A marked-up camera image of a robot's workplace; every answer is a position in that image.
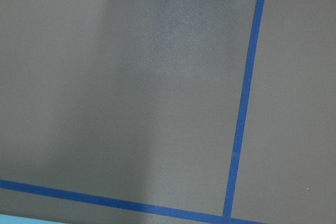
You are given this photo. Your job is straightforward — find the light blue plastic bin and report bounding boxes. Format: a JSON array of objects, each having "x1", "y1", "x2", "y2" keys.
[{"x1": 1, "y1": 214, "x2": 53, "y2": 224}]

